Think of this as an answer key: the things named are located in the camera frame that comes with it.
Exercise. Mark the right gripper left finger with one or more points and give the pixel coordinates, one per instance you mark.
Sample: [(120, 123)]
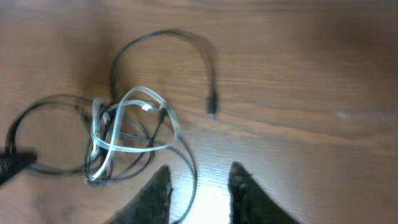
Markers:
[(152, 203)]

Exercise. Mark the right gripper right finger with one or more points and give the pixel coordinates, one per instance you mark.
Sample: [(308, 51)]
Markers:
[(250, 204)]

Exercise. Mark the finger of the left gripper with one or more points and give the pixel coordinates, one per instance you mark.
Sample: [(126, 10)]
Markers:
[(13, 162)]

